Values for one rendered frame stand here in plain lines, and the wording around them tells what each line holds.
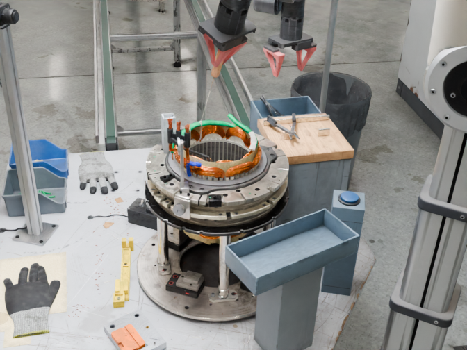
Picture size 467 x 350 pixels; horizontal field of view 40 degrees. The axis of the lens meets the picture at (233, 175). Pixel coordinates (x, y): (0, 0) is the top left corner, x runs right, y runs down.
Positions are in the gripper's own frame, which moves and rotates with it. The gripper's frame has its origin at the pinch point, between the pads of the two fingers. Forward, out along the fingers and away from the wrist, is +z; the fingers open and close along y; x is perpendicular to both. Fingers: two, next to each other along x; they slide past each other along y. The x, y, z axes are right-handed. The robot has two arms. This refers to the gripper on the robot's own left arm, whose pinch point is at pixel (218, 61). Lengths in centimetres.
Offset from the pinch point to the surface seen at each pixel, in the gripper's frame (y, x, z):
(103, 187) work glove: 4, -25, 67
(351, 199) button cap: -14.6, 34.6, 19.4
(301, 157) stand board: -18.6, 17.8, 24.4
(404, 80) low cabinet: -262, -47, 167
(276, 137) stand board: -20.7, 8.2, 27.5
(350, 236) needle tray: -3.1, 41.7, 15.2
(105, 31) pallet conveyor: -77, -126, 115
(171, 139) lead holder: 14.0, 4.5, 11.6
